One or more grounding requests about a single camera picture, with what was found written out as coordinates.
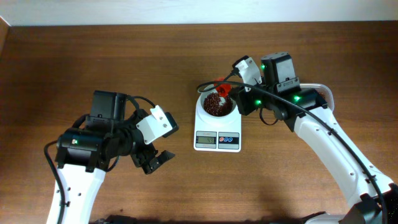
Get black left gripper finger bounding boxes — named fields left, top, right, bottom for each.
left=142, top=157, right=160, bottom=174
left=152, top=151, right=175, bottom=170

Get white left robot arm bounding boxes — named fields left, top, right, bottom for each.
left=44, top=90, right=178, bottom=223

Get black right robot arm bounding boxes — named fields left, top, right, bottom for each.
left=229, top=52, right=397, bottom=223

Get clear plastic bean container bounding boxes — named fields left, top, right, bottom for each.
left=300, top=83, right=335, bottom=111

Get white bowl on scale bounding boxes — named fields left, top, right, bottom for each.
left=195, top=84, right=241, bottom=127

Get black right camera cable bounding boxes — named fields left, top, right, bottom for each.
left=197, top=68, right=388, bottom=224

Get red beans in bowl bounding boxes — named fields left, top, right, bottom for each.
left=203, top=93, right=233, bottom=116

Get white digital kitchen scale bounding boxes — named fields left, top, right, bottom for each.
left=193, top=115, right=242, bottom=152

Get red measuring scoop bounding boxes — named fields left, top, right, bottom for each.
left=214, top=83, right=232, bottom=98

